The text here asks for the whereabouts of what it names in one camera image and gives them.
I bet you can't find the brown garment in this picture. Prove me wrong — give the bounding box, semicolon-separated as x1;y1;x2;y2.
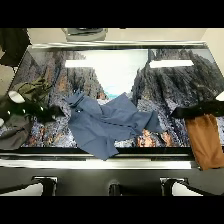
184;113;224;172

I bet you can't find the grey garment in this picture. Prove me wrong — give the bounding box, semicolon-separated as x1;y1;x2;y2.
0;114;35;151

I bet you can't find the blue shirt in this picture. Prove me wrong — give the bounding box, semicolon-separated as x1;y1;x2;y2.
64;89;164;162

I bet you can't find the black garment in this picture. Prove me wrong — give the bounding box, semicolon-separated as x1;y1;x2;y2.
0;28;32;68

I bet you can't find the olive green garment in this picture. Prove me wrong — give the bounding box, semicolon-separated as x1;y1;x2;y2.
10;75;55;102

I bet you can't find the silver frame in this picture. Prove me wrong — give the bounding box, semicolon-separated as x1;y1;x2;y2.
0;40;210;197

